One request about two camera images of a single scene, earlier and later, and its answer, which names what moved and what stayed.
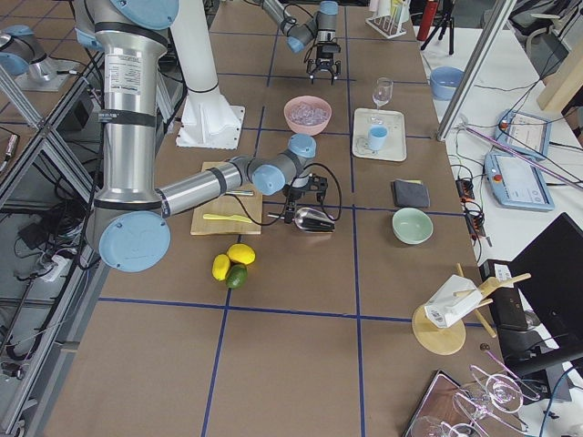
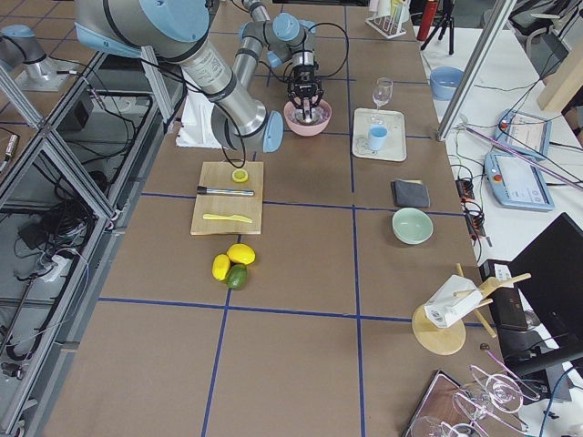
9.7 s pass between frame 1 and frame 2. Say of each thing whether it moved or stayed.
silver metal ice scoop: moved
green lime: stayed
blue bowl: stayed
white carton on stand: stayed
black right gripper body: moved
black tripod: stayed
